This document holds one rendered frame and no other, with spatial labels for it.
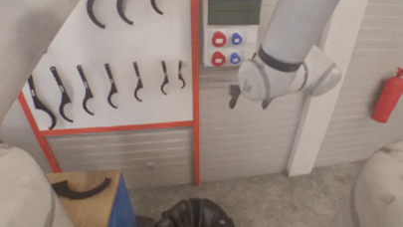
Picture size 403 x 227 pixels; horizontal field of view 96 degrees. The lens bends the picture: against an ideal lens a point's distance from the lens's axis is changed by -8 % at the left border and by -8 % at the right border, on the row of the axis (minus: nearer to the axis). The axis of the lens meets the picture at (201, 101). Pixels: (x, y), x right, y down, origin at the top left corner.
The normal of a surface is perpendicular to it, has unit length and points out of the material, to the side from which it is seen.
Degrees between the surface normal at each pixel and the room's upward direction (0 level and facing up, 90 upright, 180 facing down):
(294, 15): 99
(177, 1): 90
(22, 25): 65
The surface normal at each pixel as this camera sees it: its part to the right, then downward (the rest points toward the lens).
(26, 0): 0.60, -0.30
